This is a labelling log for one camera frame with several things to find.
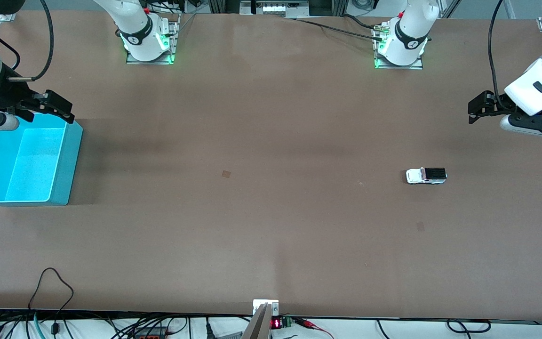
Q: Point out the teal plastic bin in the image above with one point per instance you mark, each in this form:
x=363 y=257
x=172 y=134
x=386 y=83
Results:
x=31 y=160

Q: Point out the white jeep toy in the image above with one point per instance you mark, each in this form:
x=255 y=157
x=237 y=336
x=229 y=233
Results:
x=414 y=176

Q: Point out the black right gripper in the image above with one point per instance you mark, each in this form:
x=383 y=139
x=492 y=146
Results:
x=8 y=94

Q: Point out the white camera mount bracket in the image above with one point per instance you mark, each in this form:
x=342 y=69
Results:
x=258 y=303

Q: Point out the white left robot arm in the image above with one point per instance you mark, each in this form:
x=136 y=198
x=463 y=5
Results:
x=407 y=28

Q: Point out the silver power strip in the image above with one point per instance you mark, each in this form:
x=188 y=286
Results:
x=275 y=8

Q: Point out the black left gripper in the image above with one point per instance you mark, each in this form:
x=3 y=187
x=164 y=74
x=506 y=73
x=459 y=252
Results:
x=496 y=106

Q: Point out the grey aluminium bar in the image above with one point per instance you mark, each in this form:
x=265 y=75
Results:
x=258 y=327

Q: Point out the red digit display module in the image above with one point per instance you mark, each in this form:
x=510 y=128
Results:
x=276 y=323

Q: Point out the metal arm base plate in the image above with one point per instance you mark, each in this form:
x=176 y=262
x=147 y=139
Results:
x=398 y=67
x=148 y=61

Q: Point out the red clip lead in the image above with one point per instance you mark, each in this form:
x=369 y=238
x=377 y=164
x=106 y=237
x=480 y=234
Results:
x=311 y=324

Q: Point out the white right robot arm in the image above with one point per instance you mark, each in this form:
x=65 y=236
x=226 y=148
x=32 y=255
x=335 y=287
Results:
x=134 y=23

